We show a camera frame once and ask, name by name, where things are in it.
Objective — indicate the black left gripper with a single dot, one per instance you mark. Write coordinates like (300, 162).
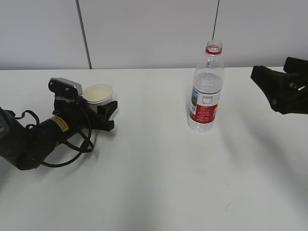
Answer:
(77, 115)

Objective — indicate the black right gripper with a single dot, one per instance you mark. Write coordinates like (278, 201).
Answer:
(287, 97)

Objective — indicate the white paper cup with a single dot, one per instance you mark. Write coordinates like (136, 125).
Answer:
(98, 95)

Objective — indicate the clear water bottle red label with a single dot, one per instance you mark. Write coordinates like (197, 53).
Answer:
(206, 88)

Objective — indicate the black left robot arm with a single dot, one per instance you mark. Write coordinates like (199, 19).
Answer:
(25, 142)

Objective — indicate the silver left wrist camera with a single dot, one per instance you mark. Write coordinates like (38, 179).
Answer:
(65, 88)

